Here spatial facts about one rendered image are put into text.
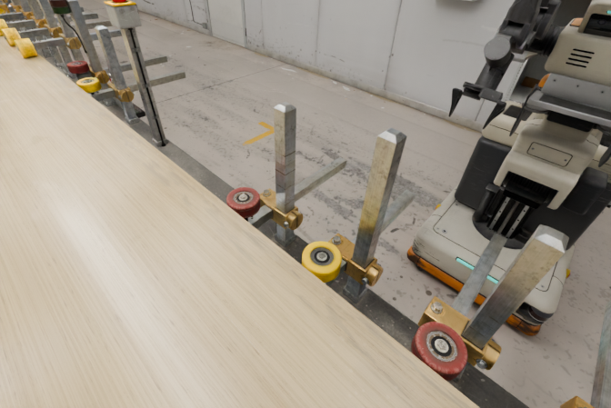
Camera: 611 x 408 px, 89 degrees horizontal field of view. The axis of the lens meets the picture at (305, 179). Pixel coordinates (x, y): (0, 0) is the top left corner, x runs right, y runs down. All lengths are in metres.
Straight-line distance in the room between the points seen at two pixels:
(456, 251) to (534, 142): 0.60
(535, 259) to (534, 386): 1.29
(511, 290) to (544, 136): 0.86
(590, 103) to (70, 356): 1.38
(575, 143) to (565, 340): 0.98
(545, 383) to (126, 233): 1.66
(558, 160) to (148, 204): 1.29
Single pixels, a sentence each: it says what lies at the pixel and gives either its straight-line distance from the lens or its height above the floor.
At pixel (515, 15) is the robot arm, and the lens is 1.05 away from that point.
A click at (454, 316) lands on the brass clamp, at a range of 0.72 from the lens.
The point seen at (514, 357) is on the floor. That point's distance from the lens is 1.81.
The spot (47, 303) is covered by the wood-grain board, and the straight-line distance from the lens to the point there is 0.72.
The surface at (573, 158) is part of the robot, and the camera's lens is 1.37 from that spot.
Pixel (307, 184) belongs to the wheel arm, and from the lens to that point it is 0.94.
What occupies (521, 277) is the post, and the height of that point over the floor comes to 1.04.
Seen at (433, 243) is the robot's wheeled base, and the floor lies 0.25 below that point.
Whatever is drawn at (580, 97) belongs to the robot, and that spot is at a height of 1.06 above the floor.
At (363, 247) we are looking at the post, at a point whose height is 0.90.
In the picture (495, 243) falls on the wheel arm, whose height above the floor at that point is 0.83.
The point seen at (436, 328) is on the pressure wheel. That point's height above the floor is 0.91.
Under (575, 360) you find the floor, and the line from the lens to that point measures 1.96.
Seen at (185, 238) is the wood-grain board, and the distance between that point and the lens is 0.71.
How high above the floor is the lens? 1.41
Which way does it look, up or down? 38 degrees down
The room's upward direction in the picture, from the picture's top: 3 degrees clockwise
